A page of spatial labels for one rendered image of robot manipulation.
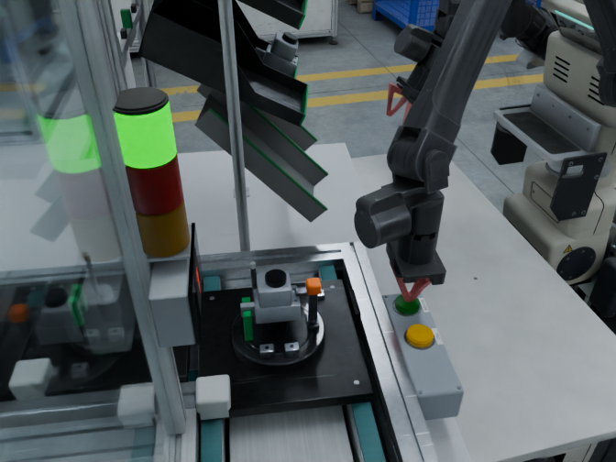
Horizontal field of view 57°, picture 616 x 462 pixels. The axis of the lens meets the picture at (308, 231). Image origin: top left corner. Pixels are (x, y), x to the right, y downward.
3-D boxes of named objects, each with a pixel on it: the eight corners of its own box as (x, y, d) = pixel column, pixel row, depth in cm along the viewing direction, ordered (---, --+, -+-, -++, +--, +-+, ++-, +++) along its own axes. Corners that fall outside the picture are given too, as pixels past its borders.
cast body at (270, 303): (297, 299, 85) (296, 263, 81) (301, 320, 82) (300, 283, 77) (240, 304, 84) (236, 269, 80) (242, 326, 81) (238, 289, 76)
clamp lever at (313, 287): (318, 314, 86) (319, 276, 82) (320, 324, 84) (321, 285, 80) (294, 316, 86) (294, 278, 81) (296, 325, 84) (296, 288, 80)
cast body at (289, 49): (291, 71, 115) (306, 38, 111) (291, 79, 111) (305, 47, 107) (253, 52, 113) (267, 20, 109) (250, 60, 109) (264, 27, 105)
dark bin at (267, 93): (303, 95, 106) (321, 60, 102) (300, 127, 95) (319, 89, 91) (158, 29, 100) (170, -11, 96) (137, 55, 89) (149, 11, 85)
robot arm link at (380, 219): (448, 148, 75) (409, 140, 82) (377, 170, 71) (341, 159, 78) (455, 231, 79) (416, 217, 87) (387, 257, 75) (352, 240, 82)
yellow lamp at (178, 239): (191, 225, 60) (184, 186, 57) (189, 255, 56) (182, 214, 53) (142, 229, 59) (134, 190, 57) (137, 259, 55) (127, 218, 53)
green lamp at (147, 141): (178, 140, 54) (170, 92, 51) (175, 167, 50) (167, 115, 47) (124, 144, 54) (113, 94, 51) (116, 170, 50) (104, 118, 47)
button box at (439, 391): (417, 315, 100) (421, 289, 96) (458, 417, 83) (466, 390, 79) (378, 319, 99) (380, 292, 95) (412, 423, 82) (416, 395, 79)
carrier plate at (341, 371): (341, 287, 98) (342, 278, 97) (372, 401, 79) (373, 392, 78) (201, 300, 96) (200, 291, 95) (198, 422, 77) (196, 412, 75)
